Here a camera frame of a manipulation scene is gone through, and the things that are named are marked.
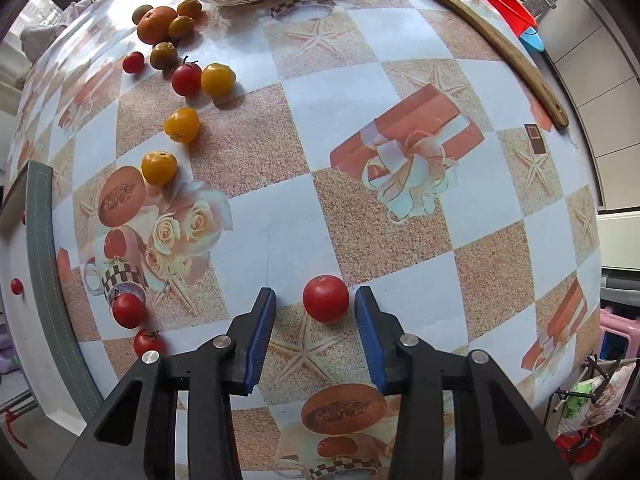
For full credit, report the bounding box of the red plastic bucket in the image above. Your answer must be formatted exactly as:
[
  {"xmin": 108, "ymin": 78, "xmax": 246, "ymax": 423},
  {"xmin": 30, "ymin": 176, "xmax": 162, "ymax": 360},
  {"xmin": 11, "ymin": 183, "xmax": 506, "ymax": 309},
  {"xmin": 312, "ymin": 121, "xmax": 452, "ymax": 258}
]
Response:
[{"xmin": 555, "ymin": 432, "xmax": 601, "ymax": 463}]

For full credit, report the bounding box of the metal drying rack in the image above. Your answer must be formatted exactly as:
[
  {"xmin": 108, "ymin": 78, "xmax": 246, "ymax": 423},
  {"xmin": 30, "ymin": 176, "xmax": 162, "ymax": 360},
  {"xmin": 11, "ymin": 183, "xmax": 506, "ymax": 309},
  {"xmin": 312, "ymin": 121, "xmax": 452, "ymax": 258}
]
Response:
[{"xmin": 545, "ymin": 355, "xmax": 640, "ymax": 441}]

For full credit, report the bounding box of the white towel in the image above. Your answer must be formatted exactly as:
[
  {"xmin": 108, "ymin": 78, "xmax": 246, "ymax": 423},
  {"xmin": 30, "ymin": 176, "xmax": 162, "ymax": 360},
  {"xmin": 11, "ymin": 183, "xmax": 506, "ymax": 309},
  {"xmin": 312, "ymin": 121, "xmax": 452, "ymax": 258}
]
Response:
[{"xmin": 20, "ymin": 2, "xmax": 91, "ymax": 61}]

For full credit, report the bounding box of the checkered printed tablecloth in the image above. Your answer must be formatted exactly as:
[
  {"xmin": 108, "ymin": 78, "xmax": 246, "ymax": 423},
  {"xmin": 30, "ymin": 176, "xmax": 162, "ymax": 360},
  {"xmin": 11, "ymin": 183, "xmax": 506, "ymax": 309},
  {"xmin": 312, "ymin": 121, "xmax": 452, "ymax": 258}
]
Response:
[{"xmin": 5, "ymin": 0, "xmax": 603, "ymax": 480}]

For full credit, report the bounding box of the yellow tomato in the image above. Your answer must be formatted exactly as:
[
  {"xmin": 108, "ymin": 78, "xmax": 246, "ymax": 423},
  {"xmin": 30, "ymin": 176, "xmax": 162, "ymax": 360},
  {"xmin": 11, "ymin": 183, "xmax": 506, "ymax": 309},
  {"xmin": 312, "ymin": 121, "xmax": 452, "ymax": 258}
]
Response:
[
  {"xmin": 164, "ymin": 107, "xmax": 201, "ymax": 144},
  {"xmin": 201, "ymin": 63, "xmax": 237, "ymax": 98},
  {"xmin": 141, "ymin": 151, "xmax": 178, "ymax": 186}
]

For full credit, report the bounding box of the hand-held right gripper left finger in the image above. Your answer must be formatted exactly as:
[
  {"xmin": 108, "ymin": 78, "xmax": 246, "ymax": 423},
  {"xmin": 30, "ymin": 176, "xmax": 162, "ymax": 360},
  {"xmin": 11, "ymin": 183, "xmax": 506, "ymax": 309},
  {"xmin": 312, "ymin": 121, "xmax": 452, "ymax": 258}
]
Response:
[{"xmin": 55, "ymin": 287, "xmax": 277, "ymax": 480}]

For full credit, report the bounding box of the large orange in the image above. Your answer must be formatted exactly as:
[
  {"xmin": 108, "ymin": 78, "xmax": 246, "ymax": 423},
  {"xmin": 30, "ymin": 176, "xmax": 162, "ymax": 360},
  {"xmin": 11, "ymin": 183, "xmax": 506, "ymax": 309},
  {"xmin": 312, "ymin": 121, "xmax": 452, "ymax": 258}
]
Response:
[{"xmin": 137, "ymin": 6, "xmax": 179, "ymax": 45}]

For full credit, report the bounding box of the blue plastic scoop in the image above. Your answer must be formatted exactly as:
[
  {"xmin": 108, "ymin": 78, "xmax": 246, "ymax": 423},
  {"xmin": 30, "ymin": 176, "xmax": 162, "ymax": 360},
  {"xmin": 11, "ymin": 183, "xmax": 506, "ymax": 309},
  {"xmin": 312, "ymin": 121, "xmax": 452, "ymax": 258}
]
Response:
[{"xmin": 519, "ymin": 27, "xmax": 546, "ymax": 53}]

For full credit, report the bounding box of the white tray with grey rim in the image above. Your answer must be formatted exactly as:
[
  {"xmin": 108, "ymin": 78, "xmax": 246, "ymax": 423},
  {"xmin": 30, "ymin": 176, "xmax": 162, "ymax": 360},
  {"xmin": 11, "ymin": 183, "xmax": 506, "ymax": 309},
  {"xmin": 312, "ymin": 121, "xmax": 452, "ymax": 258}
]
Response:
[{"xmin": 0, "ymin": 160, "xmax": 103, "ymax": 436}]

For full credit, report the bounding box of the red tomato with green stem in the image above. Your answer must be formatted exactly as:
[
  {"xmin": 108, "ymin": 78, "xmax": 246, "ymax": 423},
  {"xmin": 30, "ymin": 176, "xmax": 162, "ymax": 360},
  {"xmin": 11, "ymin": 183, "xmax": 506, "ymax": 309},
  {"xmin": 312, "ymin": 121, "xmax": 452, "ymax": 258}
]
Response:
[
  {"xmin": 171, "ymin": 57, "xmax": 203, "ymax": 97},
  {"xmin": 133, "ymin": 328, "xmax": 166, "ymax": 358}
]

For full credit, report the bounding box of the red plastic basin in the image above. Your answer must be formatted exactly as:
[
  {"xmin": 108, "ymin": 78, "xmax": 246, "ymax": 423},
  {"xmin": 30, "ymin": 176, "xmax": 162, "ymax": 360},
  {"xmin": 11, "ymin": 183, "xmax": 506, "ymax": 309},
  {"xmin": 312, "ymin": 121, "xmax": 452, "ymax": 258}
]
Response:
[{"xmin": 470, "ymin": 0, "xmax": 538, "ymax": 36}]

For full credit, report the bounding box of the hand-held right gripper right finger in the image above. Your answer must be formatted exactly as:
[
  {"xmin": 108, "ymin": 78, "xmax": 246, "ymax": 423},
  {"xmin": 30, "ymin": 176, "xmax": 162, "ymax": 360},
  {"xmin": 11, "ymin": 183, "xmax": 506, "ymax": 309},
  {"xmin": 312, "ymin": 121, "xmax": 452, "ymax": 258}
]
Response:
[{"xmin": 354, "ymin": 285, "xmax": 573, "ymax": 480}]

